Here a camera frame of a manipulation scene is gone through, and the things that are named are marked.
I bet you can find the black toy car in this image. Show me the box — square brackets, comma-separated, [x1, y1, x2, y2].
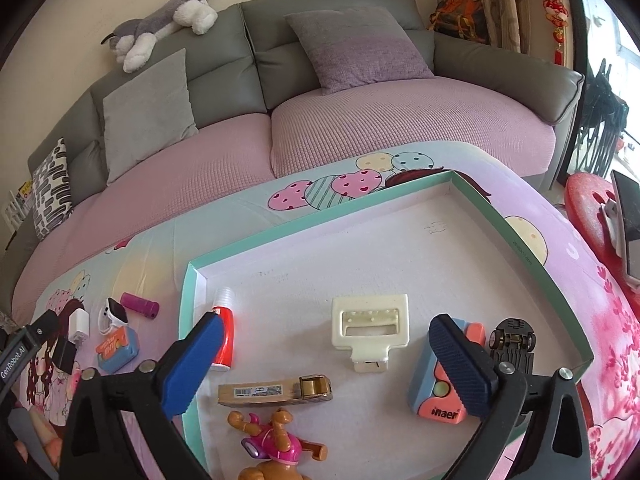
[488, 318, 537, 374]

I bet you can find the orange bag by curtain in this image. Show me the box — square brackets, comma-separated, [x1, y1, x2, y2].
[428, 0, 489, 44]

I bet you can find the white power adapter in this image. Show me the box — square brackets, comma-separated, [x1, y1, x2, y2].
[68, 309, 90, 347]

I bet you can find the gold patterned long box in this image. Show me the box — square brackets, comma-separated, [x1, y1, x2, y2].
[218, 375, 333, 408]

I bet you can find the cream plastic clip holder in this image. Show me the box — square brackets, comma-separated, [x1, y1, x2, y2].
[331, 294, 410, 374]

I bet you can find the phone on stand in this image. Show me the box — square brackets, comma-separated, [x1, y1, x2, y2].
[601, 170, 640, 292]

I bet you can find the grey sofa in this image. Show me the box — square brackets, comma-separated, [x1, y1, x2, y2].
[1, 0, 585, 322]

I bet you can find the orange blue small box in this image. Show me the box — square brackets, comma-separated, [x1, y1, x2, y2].
[96, 326, 140, 375]

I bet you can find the light grey pillow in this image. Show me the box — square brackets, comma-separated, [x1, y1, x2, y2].
[103, 49, 198, 183]

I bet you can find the white magazine rack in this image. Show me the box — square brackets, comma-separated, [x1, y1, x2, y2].
[1, 180, 34, 232]

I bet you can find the pink dog toy figure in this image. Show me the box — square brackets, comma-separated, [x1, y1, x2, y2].
[227, 408, 329, 480]

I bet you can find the purple grey pillow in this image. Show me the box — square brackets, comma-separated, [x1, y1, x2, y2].
[285, 6, 433, 94]

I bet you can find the magenta cylinder lighter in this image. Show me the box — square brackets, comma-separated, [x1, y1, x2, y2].
[120, 292, 160, 320]

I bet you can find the red white tube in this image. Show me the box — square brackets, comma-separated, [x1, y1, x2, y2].
[212, 287, 235, 372]

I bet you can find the patterned black white pillow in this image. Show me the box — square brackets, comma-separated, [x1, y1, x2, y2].
[32, 138, 73, 240]

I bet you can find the husky plush toy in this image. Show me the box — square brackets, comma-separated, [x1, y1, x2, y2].
[101, 0, 218, 74]

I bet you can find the blue orange inaer box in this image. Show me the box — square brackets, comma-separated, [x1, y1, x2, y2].
[408, 336, 468, 425]

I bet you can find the white smart watch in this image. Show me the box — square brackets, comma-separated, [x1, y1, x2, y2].
[96, 297, 128, 336]

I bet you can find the red round stool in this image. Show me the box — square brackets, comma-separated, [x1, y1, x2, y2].
[564, 172, 639, 318]

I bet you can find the cartoon printed blanket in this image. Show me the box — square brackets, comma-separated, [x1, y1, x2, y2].
[14, 142, 639, 479]

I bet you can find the red hanging decoration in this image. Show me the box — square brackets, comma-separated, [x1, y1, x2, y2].
[542, 0, 570, 65]

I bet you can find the black small box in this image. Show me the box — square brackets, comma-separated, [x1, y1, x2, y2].
[52, 336, 77, 375]

